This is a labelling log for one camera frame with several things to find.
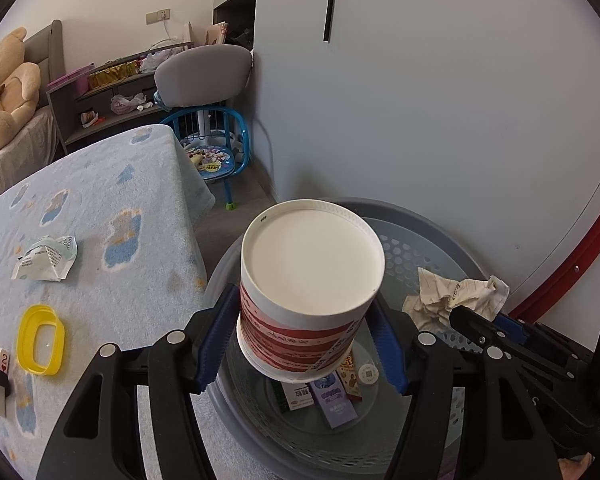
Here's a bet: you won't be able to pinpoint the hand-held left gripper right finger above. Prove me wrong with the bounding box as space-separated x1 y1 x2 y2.
367 297 566 480

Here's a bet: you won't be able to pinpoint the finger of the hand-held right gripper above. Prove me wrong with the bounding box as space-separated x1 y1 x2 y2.
448 305 581 381
495 312 588 361

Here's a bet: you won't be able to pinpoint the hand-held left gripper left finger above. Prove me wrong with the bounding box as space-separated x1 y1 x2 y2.
35 285 241 480

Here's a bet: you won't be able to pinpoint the white paper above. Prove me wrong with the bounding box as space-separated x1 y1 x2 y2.
402 266 510 333

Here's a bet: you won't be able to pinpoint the orange and white snack packet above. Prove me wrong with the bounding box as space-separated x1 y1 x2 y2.
337 350 381 402

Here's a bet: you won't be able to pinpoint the purple box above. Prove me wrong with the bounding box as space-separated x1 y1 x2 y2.
307 372 358 430

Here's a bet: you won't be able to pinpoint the grey perforated laundry basket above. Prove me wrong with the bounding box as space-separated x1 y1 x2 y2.
202 196 518 480

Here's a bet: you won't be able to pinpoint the red and white paper cup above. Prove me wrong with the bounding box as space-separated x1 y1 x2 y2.
236 200 385 380

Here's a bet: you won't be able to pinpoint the red hoop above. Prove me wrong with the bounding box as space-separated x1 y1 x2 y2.
510 205 600 318

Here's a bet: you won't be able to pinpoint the blue printed blanket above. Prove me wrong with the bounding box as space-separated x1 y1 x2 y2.
0 124 216 480

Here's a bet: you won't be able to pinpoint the yellow plastic lid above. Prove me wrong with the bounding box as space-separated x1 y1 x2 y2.
17 305 66 376

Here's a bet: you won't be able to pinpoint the white and green wrapper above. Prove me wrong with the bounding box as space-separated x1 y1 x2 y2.
11 234 78 281

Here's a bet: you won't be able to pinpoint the white fan stand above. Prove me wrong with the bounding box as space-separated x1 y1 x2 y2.
182 105 218 143

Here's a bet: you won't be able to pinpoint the blue child chair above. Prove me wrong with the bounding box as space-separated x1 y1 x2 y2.
160 105 253 210

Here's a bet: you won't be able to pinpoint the grey shelf unit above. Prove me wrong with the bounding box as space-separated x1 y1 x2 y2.
46 42 196 153

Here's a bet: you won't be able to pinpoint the pink plastic bag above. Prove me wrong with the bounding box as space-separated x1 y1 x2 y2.
111 92 147 115

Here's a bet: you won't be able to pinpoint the grey padded chair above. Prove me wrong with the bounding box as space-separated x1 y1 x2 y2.
154 44 254 108

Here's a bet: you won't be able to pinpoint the bed with beige cover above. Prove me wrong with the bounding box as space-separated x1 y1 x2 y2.
0 107 61 201

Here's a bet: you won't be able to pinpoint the gold foil packets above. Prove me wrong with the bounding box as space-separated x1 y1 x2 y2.
87 60 141 90

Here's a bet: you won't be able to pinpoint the white plastic bag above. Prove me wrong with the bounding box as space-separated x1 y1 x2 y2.
139 49 178 73

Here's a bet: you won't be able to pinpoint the pink flat box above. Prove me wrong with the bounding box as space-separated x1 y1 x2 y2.
46 62 95 88

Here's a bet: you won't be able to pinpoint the pink books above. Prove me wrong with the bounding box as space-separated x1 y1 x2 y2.
187 21 228 48

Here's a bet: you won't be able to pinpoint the beige teddy bear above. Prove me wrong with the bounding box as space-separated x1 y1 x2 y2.
0 27 42 163

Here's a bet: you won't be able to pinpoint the grey bed headboard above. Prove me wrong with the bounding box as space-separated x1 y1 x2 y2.
24 20 63 108

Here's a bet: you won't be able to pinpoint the grey cable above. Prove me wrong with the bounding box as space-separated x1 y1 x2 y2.
252 120 281 201

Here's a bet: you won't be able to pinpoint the white cable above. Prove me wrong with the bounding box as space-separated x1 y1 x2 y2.
152 17 191 53

